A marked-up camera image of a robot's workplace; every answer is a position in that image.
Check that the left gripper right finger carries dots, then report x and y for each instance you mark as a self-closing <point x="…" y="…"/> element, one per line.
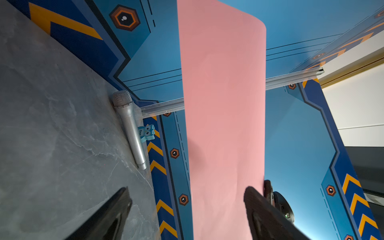
<point x="265" y="221"/>

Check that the silver microphone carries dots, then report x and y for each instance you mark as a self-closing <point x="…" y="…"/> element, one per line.
<point x="125" y="107"/>

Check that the small teal block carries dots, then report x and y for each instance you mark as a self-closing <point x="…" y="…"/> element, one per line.
<point x="147" y="133"/>

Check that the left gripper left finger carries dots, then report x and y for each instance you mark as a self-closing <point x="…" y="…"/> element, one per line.
<point x="108" y="222"/>

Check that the pink paper small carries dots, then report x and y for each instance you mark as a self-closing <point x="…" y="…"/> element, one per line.
<point x="226" y="146"/>

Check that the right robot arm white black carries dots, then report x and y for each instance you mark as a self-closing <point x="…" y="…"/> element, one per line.
<point x="278" y="201"/>

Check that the right aluminium corner post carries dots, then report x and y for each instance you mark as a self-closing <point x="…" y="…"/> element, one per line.
<point x="231" y="93"/>

